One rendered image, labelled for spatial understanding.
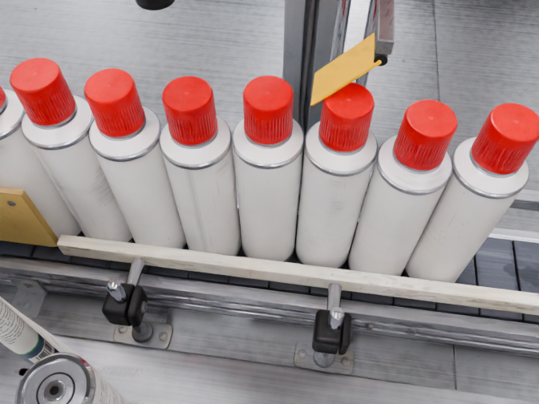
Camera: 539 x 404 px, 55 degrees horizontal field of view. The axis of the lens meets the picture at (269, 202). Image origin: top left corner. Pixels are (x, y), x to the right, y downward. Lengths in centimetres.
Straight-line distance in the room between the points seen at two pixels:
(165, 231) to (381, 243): 18
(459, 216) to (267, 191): 14
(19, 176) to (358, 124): 27
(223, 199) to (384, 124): 33
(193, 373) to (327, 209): 18
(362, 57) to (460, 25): 53
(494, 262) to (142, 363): 34
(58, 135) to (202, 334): 24
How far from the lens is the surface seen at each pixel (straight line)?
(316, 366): 51
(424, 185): 36
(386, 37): 30
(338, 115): 33
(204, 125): 34
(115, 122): 36
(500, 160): 36
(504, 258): 55
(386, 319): 49
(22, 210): 48
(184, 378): 46
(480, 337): 53
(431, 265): 46
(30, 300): 58
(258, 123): 34
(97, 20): 85
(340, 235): 43
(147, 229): 45
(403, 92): 72
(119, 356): 48
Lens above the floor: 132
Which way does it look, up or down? 57 degrees down
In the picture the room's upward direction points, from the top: straight up
